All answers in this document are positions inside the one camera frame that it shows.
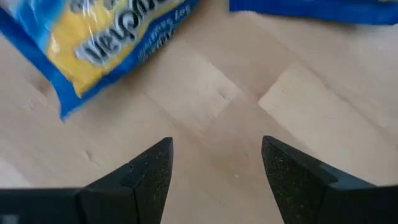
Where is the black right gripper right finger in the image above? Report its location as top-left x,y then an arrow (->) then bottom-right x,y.
261,135 -> 398,224

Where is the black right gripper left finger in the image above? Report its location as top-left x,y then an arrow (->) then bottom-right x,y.
0,136 -> 174,224

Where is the blue Maruchan noodle packet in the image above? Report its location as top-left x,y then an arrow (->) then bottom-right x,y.
0,0 -> 200,121
229,0 -> 398,26

